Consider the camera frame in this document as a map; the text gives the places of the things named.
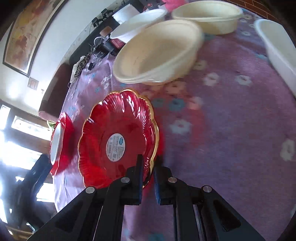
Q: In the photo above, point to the black red-label jar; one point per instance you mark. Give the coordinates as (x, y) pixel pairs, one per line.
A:
(113, 46)

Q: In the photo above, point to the beige bowl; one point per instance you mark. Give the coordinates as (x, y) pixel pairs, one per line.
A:
(214, 17)
(161, 53)

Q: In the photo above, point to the purple floral tablecloth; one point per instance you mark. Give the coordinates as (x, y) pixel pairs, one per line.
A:
(230, 124)

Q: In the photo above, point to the red gold-rimmed plate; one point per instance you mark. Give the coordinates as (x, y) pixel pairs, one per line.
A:
(118, 129)

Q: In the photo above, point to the pink knit-sleeved thermos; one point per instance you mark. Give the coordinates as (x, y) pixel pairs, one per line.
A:
(170, 5)

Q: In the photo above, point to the white bowl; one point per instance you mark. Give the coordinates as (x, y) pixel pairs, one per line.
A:
(130, 28)
(56, 143)
(279, 48)

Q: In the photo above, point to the maroon armchair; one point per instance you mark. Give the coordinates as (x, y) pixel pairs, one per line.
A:
(53, 99)

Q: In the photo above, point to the framed wall painting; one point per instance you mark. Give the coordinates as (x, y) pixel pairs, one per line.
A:
(27, 32)

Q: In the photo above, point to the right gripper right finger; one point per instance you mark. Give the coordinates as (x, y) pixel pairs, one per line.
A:
(199, 213)

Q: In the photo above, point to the white plastic jar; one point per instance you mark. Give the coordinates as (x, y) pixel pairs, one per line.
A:
(125, 13)

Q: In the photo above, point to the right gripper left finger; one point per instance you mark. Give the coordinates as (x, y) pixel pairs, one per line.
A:
(96, 214)

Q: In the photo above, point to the black leather sofa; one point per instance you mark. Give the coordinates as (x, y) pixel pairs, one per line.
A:
(84, 42)

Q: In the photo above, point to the leopard print cloth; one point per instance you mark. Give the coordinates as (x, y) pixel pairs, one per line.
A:
(78, 67)

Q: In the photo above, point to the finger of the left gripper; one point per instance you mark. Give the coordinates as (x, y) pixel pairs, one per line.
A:
(26, 206)

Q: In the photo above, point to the brown cork-lid jar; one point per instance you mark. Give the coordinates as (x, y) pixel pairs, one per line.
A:
(105, 31)

